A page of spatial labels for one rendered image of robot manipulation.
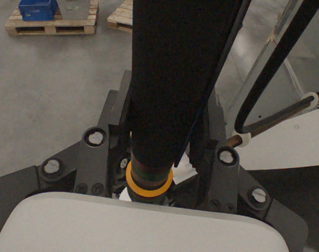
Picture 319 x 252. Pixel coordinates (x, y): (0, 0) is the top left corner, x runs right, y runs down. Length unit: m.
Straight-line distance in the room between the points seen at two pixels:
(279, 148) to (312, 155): 0.07
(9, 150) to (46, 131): 0.34
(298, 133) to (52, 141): 1.81
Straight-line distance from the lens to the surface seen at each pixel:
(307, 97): 0.39
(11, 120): 2.29
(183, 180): 0.22
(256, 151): 0.58
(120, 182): 0.41
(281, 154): 0.55
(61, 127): 2.04
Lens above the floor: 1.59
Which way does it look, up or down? 54 degrees down
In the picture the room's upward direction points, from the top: 11 degrees clockwise
